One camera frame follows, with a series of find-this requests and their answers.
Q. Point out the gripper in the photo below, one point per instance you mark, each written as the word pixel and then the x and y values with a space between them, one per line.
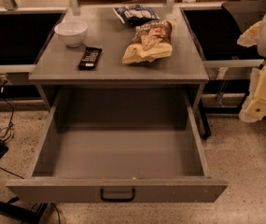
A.
pixel 255 104

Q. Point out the grey top drawer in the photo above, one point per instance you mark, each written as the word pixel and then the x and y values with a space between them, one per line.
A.
pixel 94 139

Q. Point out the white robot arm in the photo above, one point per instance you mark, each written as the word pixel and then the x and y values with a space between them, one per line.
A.
pixel 255 35

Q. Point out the grey drawer cabinet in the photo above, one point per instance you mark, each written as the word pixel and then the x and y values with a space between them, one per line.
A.
pixel 58 63

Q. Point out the yellow brown chip bag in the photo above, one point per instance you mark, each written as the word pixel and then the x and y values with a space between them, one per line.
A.
pixel 151 41

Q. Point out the dark blue chip bag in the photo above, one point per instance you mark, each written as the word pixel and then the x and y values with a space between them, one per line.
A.
pixel 135 15

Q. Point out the black candy bar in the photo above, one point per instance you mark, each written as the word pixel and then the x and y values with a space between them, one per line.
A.
pixel 89 59

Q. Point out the white ceramic bowl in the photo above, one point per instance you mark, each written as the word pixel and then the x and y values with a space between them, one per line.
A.
pixel 72 33

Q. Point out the black top drawer handle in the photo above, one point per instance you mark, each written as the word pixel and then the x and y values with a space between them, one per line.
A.
pixel 117 195

